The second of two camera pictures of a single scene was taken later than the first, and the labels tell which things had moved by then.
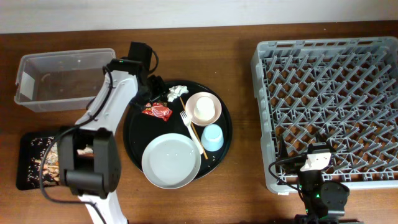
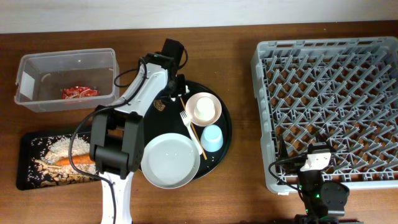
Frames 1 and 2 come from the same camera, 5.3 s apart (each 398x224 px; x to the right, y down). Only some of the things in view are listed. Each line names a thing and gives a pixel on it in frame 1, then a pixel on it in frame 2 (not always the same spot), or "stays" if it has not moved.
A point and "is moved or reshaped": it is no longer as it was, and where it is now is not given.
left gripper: x=159 y=83 to x=181 y=88
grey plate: x=171 y=160 stays
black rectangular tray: x=30 y=149 stays
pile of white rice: x=38 y=146 is moved or reshaped
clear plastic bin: x=60 y=81 stays
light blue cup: x=212 y=137 stays
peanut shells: x=51 y=165 stays
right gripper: x=283 y=152 stays
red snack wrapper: x=159 y=109 to x=78 y=92
